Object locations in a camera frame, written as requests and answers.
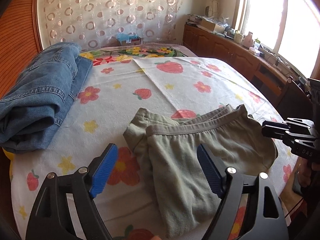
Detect grey-green shorts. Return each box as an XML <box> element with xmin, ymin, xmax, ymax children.
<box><xmin>123</xmin><ymin>105</ymin><xmax>278</xmax><ymax>238</ymax></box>

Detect wooden sideboard cabinet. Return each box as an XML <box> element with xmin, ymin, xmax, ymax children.
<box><xmin>182</xmin><ymin>24</ymin><xmax>312</xmax><ymax>108</ymax></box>

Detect yellow plush toy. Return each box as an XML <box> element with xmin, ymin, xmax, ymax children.
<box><xmin>2</xmin><ymin>148</ymin><xmax>16</xmax><ymax>181</ymax></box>

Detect pink bottle on sideboard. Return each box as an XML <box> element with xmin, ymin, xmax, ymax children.
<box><xmin>242</xmin><ymin>31</ymin><xmax>254</xmax><ymax>48</ymax></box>

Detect white jar on sideboard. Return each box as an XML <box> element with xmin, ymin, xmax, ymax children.
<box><xmin>234</xmin><ymin>32</ymin><xmax>244</xmax><ymax>44</ymax></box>

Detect folded blue jeans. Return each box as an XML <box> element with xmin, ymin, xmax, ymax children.
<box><xmin>1</xmin><ymin>42</ymin><xmax>93</xmax><ymax>154</ymax></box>

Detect cardboard box on sideboard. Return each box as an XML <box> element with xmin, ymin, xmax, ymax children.
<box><xmin>199</xmin><ymin>19</ymin><xmax>225</xmax><ymax>34</ymax></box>

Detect white floral towel blanket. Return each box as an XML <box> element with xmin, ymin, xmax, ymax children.
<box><xmin>11</xmin><ymin>57</ymin><xmax>282</xmax><ymax>239</ymax></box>

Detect cardboard box with blue cloth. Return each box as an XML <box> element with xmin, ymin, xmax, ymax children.
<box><xmin>116</xmin><ymin>33</ymin><xmax>143</xmax><ymax>46</ymax></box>

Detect floral bed sheet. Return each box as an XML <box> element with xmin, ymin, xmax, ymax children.
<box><xmin>80</xmin><ymin>43</ymin><xmax>197</xmax><ymax>67</ymax></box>

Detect wooden louvered wardrobe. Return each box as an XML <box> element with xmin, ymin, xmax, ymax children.
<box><xmin>1</xmin><ymin>0</ymin><xmax>42</xmax><ymax>96</ymax></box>

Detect circle patterned sheer curtain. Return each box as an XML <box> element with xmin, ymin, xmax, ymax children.
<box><xmin>37</xmin><ymin>0</ymin><xmax>183</xmax><ymax>50</ymax></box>

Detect window with wooden frame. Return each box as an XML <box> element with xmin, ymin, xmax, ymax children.
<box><xmin>233</xmin><ymin>0</ymin><xmax>319</xmax><ymax>78</ymax></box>

